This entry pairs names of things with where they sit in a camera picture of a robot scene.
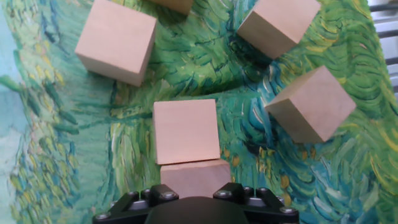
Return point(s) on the green blue painted cloth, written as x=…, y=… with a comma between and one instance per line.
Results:
x=342, y=171

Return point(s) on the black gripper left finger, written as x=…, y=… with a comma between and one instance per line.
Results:
x=158, y=193

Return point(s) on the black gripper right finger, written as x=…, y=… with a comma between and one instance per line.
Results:
x=231, y=191

